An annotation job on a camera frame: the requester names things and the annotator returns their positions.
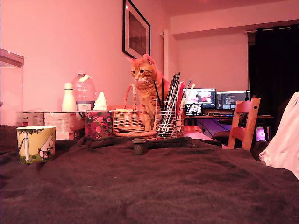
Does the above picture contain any small laptop screen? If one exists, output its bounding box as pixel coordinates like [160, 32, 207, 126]
[184, 104, 203, 116]

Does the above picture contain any large clear water bottle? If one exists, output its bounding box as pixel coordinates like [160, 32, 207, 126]
[71, 70, 97, 111]

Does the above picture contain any yellow illustrated cartoon mug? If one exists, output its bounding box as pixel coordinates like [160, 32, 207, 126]
[16, 126, 57, 164]

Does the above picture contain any wire utensil rack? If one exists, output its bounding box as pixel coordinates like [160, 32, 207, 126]
[155, 99, 185, 140]

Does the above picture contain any computer case with glowing fan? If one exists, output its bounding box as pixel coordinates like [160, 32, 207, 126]
[256, 126, 271, 142]

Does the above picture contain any pale pink hanging garment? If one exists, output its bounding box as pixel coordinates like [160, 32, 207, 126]
[258, 91, 299, 180]

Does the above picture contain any small printed cardboard box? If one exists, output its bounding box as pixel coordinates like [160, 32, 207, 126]
[15, 111, 45, 128]

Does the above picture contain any black curtain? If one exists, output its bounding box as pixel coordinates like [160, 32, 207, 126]
[248, 24, 299, 140]

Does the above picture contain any wooden chair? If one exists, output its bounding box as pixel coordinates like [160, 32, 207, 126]
[221, 97, 261, 151]

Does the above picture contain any large printed cardboard box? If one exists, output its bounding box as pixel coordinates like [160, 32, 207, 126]
[43, 111, 86, 140]

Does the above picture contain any dark coffee capsule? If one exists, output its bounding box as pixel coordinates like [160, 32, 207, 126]
[132, 138, 147, 155]

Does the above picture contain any wicker basket with handle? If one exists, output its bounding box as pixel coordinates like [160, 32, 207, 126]
[112, 84, 143, 134]

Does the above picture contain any pale spatula handle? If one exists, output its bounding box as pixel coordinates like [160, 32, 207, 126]
[183, 83, 196, 103]

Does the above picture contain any wooden desk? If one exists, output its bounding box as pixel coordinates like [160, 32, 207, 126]
[184, 113, 274, 140]

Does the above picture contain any monitor showing video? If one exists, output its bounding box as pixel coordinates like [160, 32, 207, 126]
[183, 88, 217, 109]

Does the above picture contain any floral tissue box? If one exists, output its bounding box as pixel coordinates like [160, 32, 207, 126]
[84, 110, 114, 140]

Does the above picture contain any curtain rod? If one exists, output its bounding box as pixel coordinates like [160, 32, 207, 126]
[245, 24, 299, 34]

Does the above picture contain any monitor showing code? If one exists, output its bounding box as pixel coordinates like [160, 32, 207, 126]
[216, 90, 251, 110]

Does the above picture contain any red flat utensil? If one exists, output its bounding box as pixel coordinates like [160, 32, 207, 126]
[175, 80, 185, 112]

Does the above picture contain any dark chopstick set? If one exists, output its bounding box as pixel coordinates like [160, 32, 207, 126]
[161, 72, 181, 137]

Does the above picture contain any orange tabby cat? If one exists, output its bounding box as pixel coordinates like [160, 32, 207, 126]
[126, 53, 172, 131]

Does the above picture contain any white tissue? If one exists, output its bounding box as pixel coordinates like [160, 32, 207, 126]
[93, 91, 108, 111]

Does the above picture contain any dark fleece table cloth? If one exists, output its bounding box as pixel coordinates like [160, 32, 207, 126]
[0, 125, 299, 224]

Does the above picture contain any white insulated bottle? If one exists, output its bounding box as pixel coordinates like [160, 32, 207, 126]
[61, 83, 77, 112]

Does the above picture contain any stack of cork coasters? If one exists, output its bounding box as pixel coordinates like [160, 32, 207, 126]
[114, 126, 157, 140]

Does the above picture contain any black framed wall picture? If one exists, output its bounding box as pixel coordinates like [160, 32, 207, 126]
[122, 0, 151, 59]

